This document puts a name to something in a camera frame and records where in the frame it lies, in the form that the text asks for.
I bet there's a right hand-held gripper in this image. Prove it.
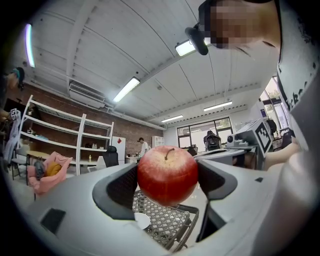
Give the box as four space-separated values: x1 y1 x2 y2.
194 118 275 160

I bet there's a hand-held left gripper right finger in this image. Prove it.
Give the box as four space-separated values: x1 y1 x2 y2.
194 158 285 244

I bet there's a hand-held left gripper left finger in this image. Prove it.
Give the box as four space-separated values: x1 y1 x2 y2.
27 163 176 256

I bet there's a red apple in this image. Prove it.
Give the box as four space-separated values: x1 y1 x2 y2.
136 145 200 207

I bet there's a white plate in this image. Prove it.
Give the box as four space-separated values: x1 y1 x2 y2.
134 212 151 230

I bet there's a person's right forearm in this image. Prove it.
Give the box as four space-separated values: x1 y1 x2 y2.
264 142 301 172

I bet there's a black gaming chair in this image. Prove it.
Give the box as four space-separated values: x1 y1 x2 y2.
203 130 221 152

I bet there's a black-framed window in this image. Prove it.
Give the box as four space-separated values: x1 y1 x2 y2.
176 116 234 149

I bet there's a pink fabric bag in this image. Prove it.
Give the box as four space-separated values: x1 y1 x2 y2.
26 150 74 196

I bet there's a long ceiling tube light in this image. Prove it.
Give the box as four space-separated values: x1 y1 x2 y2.
111 76 141 103
24 23 36 69
202 100 234 112
174 37 212 57
161 114 184 123

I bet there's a black office chair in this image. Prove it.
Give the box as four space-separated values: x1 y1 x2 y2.
101 145 120 168

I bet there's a white refrigerator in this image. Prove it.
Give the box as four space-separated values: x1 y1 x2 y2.
110 136 127 165

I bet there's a white metal shelf rack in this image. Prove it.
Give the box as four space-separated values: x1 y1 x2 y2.
17 94 115 176

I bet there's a white cabinet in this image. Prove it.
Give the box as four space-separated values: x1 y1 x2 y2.
151 135 166 149

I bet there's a black wire mesh basket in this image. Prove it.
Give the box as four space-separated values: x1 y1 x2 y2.
131 189 201 252

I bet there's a white wall air conditioner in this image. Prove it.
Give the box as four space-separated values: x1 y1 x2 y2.
68 79 107 109

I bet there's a black head-worn camera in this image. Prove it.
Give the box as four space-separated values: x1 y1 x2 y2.
184 22 210 56

